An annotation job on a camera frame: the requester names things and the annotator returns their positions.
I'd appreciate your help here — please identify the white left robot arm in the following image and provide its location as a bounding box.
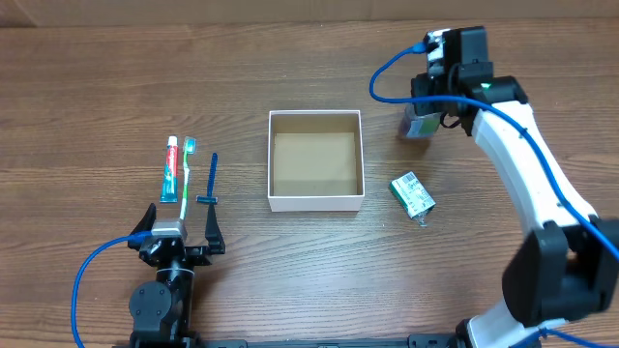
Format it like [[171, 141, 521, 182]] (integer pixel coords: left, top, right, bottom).
[[128, 204, 225, 347]]

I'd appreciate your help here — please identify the white cardboard box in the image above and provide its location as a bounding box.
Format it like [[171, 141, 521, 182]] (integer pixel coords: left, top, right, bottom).
[[267, 109, 366, 212]]

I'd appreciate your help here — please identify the green white toothbrush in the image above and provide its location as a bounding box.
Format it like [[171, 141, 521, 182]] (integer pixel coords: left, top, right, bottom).
[[179, 137, 196, 219]]

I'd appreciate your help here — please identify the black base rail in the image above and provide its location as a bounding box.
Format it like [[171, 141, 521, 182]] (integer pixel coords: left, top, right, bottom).
[[200, 333, 466, 348]]

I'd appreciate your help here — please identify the green white soap packet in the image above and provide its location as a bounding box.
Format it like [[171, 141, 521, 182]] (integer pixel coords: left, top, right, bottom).
[[389, 171, 436, 227]]

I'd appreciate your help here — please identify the clear soap pump bottle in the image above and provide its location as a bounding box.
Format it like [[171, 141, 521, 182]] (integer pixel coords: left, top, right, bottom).
[[398, 103, 441, 139]]

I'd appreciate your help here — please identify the blue disposable razor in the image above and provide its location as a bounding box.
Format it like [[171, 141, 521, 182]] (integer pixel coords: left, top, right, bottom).
[[196, 153, 219, 205]]

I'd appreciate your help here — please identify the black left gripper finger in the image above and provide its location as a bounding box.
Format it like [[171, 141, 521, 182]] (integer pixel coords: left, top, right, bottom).
[[128, 203, 157, 249], [205, 204, 225, 254]]

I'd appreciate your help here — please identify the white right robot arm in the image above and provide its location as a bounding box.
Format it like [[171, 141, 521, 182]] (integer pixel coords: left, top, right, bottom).
[[411, 26, 618, 347]]

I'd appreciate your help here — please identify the red green toothpaste tube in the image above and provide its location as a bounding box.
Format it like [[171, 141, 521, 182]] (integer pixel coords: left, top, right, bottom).
[[160, 135, 178, 203]]

